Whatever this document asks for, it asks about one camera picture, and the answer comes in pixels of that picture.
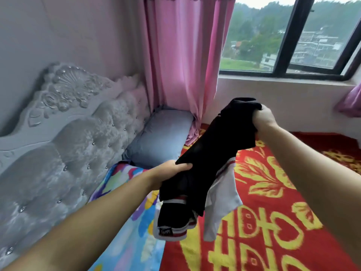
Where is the person's left hand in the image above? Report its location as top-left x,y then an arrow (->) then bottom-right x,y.
146,160 -> 194,191

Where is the wide pink curtain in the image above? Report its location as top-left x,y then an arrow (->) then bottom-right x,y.
137,0 -> 238,146

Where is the red and yellow blanket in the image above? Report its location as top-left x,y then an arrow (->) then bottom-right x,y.
87,124 -> 361,271

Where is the narrow pink curtain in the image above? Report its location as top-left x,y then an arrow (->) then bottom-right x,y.
334,82 -> 361,118

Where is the white tufted headboard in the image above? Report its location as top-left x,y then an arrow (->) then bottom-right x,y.
0,62 -> 152,269

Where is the pale blue pillow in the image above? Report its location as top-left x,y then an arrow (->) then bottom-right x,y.
121,107 -> 195,170

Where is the blue patterned pillow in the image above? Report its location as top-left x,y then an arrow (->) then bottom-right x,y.
87,161 -> 167,271

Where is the person's right hand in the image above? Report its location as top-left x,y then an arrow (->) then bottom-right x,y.
252,104 -> 280,133

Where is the black garment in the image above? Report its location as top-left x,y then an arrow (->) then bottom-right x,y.
153,97 -> 263,243

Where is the person's left forearm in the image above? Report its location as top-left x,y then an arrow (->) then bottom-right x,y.
0,173 -> 156,271

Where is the dark framed window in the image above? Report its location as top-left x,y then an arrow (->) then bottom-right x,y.
218,0 -> 361,82

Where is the person's right forearm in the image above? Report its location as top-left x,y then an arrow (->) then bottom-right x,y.
256,124 -> 361,263

